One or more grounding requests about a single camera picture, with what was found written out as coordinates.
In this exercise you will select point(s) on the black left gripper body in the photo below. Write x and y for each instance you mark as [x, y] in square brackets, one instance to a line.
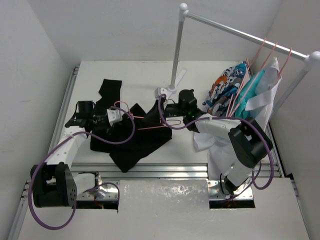
[104, 119]

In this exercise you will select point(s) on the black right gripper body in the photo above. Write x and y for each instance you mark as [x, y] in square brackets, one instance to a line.
[174, 110]

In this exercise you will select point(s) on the black shirt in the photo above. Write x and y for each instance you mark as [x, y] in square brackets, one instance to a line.
[143, 142]

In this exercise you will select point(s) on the pink wire hanger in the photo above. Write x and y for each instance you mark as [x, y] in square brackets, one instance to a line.
[177, 121]

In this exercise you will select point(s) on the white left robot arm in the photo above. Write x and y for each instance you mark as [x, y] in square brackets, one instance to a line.
[53, 182]

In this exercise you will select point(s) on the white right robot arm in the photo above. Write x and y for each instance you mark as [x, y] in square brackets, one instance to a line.
[248, 140]

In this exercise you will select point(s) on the blue orange patterned shirt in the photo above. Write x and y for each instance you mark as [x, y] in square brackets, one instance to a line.
[225, 89]

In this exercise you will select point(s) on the white shirt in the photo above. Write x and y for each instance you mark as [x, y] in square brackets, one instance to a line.
[221, 155]

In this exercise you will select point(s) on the teal shirt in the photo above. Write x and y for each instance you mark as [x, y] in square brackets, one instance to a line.
[241, 112]

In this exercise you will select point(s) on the pink hanger under patterned shirt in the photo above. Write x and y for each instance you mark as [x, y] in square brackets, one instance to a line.
[249, 62]

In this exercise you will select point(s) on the pink hanger under teal shirt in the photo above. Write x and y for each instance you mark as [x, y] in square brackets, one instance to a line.
[233, 109]

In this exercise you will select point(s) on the pink hanger under white shirt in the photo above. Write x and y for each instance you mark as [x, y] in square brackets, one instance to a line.
[274, 72]

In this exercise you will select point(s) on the white foam board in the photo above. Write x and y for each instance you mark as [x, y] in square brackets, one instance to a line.
[179, 210]

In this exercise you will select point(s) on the white clothes rack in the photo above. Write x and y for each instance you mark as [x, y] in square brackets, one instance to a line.
[310, 60]

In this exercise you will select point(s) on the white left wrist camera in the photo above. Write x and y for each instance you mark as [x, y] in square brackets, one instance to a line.
[113, 116]

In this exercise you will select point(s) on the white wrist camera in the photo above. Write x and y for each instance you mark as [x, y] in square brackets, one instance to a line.
[113, 116]
[162, 91]

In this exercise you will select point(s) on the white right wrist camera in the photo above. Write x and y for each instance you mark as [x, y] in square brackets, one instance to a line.
[162, 91]

